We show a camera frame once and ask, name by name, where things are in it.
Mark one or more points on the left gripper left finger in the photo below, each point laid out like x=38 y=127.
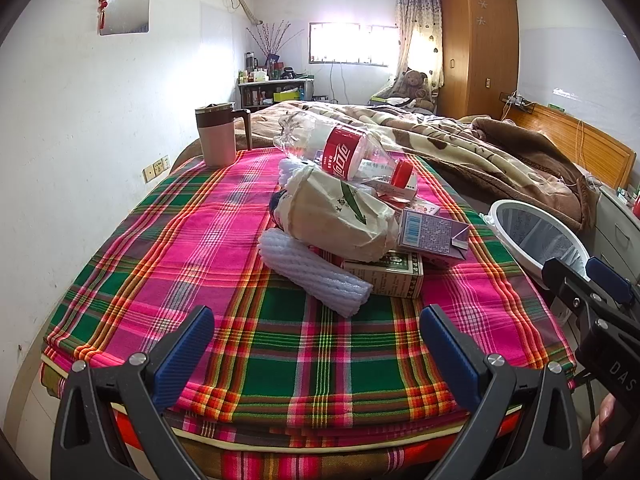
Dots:
x=87 y=443

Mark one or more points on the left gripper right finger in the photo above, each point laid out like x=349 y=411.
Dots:
x=522 y=422

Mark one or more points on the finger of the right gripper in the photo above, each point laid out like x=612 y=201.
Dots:
x=570 y=272
x=620 y=289

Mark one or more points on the purple white medicine box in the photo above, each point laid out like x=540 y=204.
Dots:
x=441 y=240

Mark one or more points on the green brown small box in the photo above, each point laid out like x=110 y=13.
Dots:
x=397 y=274

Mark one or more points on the beige paper bag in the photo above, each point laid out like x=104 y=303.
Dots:
x=328 y=213

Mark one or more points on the clear cola plastic bottle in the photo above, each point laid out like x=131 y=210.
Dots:
x=342 y=151

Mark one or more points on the white trash bin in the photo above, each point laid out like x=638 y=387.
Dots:
x=532 y=236

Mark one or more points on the operator hand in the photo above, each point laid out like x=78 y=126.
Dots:
x=597 y=433

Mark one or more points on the grey drawer nightstand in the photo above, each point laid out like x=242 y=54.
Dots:
x=616 y=239

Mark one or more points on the red cup on nightstand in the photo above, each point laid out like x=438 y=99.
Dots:
x=636 y=207

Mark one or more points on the brown beige blanket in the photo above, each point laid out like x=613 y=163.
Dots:
x=477 y=155

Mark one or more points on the wooden headboard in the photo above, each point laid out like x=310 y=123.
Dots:
x=606 y=158

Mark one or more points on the plaid pink green bedsheet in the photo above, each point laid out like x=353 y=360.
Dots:
x=288 y=389

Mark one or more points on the red white small box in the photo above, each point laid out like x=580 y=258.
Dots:
x=402 y=198

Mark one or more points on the brown teddy bear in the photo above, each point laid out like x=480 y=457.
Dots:
x=412 y=90

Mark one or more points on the wooden wardrobe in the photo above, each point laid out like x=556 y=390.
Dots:
x=480 y=49

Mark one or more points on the floral curtain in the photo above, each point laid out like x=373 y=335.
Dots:
x=419 y=24

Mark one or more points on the pink brown travel mug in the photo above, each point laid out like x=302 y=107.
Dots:
x=216 y=130

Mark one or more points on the cluttered shelf desk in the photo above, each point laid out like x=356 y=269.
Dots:
x=273 y=82

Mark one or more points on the decorative branch vase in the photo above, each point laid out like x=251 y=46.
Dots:
x=271 y=38

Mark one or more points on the red chinese knot ornament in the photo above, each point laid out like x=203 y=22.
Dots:
x=102 y=5

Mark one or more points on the wall power socket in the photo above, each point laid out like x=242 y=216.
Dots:
x=154 y=170

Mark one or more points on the wall mirror panel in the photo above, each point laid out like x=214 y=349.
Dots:
x=126 y=17

